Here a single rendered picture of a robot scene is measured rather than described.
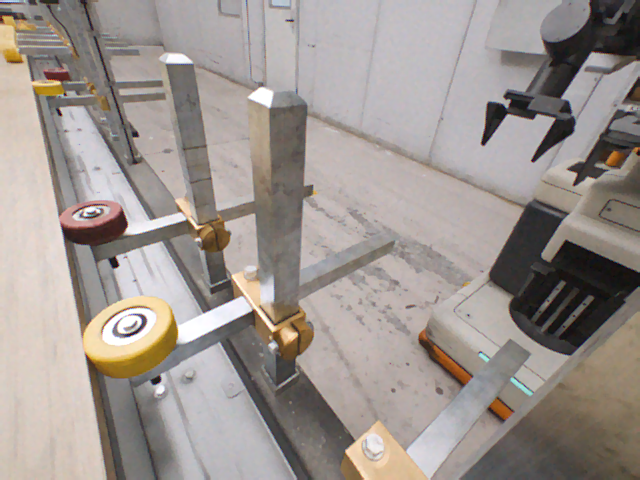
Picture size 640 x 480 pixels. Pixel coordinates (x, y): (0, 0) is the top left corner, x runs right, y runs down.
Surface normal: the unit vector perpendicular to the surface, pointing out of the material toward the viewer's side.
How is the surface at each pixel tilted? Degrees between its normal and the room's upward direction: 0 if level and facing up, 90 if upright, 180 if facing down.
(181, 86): 90
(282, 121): 90
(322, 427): 0
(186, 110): 90
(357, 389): 0
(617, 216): 98
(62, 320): 0
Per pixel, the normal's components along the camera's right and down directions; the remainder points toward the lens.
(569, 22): -0.69, -0.03
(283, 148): 0.61, 0.51
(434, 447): 0.07, -0.80
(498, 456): -0.79, 0.33
